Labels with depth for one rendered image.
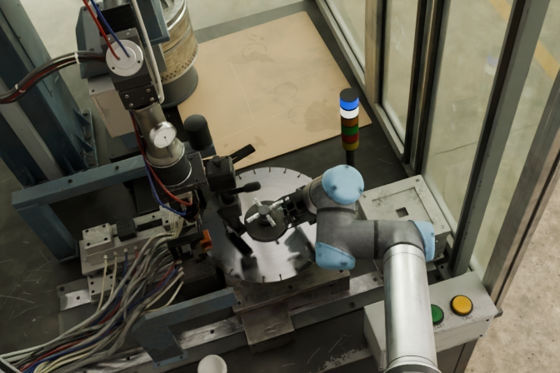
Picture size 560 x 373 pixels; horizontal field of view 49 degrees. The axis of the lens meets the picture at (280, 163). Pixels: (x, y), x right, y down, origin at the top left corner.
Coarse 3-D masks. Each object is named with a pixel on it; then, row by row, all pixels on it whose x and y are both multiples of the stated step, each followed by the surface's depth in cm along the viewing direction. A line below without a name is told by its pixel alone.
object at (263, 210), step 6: (258, 204) 148; (276, 204) 148; (258, 210) 147; (264, 210) 147; (270, 210) 148; (252, 216) 146; (258, 216) 147; (264, 216) 147; (270, 216) 146; (270, 222) 145
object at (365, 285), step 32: (160, 128) 108; (192, 160) 128; (160, 192) 123; (192, 192) 129; (192, 256) 155; (64, 288) 168; (192, 288) 154; (256, 288) 151; (288, 288) 150; (320, 288) 152; (352, 288) 158; (64, 320) 162; (96, 320) 161; (160, 320) 136; (192, 320) 158; (224, 320) 157; (256, 320) 150; (288, 320) 149; (320, 320) 155; (128, 352) 154; (160, 352) 148; (192, 352) 153; (224, 352) 153; (256, 352) 151
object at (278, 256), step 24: (264, 168) 161; (216, 192) 158; (264, 192) 156; (288, 192) 155; (216, 216) 153; (240, 216) 153; (216, 240) 149; (240, 240) 149; (288, 240) 147; (312, 240) 146; (240, 264) 145; (264, 264) 144; (288, 264) 143
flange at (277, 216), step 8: (256, 208) 152; (248, 216) 151; (272, 216) 149; (280, 216) 150; (248, 224) 150; (256, 224) 149; (264, 224) 148; (280, 224) 149; (248, 232) 149; (256, 232) 148; (264, 232) 148; (272, 232) 148; (280, 232) 148; (264, 240) 147
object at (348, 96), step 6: (342, 90) 146; (348, 90) 146; (354, 90) 146; (342, 96) 145; (348, 96) 145; (354, 96) 145; (342, 102) 145; (348, 102) 144; (354, 102) 145; (348, 108) 146; (354, 108) 146
